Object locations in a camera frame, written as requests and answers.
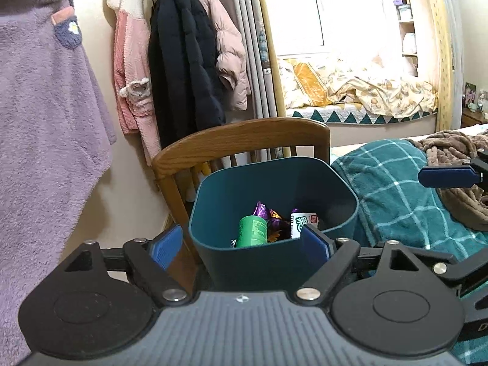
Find pink puffer jacket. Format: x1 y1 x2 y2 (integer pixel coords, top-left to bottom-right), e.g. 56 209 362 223
199 0 251 111

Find pink fleece jacket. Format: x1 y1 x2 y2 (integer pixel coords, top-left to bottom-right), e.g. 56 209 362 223
107 0 161 164

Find grey folded screen panels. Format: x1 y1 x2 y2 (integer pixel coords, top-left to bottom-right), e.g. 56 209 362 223
233 0 279 118

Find black hanging coat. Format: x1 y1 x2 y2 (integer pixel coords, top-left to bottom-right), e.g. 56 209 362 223
148 0 226 148

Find teal plastic trash bin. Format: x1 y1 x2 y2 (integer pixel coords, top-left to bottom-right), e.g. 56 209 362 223
188 157 359 292

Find white biscuit box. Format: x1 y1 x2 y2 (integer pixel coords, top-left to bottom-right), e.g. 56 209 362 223
290 210 319 239

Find brown knitted blanket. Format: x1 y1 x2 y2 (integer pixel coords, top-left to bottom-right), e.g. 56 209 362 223
410 131 487 231

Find wooden bookshelf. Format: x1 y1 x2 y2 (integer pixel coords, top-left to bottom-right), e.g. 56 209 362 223
392 0 418 77

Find wooden chair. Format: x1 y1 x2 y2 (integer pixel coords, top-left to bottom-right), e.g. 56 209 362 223
151 117 330 267

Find green cylindrical can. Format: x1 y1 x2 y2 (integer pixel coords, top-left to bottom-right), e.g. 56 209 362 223
235 216 268 248

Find floral yellow duvet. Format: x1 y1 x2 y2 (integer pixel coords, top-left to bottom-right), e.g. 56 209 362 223
278 55 438 118

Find white window frame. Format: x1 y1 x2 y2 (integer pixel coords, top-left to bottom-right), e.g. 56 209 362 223
266 0 400 60

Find purple snack wrapper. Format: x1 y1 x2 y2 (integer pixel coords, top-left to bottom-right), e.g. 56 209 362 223
253 202 290 243

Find purple fleece robe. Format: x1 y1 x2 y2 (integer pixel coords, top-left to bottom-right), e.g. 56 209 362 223
1 0 116 365

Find teal plaid blanket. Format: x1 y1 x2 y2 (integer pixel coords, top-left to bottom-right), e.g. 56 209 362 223
330 138 488 364

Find teal triangle pattern bedsheet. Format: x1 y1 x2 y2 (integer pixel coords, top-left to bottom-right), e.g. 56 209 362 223
286 103 431 125

